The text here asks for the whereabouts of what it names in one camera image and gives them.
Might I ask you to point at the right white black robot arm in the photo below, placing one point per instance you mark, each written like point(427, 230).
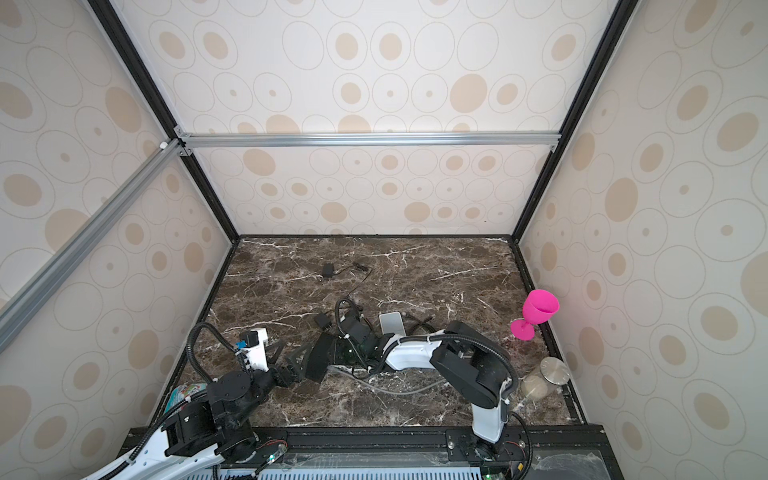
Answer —
point(476, 367)

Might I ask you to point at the small black adapter with cable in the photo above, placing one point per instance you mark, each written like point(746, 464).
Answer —
point(329, 271)

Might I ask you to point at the horizontal aluminium frame bar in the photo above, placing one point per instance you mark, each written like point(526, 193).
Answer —
point(325, 140)

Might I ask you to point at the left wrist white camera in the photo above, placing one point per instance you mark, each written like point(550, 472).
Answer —
point(251, 349)

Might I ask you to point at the pink plastic goblet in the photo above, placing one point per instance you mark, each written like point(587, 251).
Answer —
point(538, 308)

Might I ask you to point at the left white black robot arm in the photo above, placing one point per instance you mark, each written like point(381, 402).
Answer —
point(212, 426)

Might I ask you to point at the black front rail base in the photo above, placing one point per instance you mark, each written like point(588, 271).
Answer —
point(544, 452)

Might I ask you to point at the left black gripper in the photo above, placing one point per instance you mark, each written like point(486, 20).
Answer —
point(285, 379)

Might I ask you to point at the silver round metal lid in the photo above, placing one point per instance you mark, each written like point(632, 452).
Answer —
point(547, 377)

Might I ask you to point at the colourful snack packet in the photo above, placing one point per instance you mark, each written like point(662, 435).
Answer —
point(179, 393)

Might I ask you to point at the white rectangular device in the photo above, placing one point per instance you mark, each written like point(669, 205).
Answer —
point(392, 323)

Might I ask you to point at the left diagonal aluminium frame bar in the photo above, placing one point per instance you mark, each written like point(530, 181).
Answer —
point(22, 308)

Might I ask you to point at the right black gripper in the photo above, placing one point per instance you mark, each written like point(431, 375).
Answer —
point(337, 346)

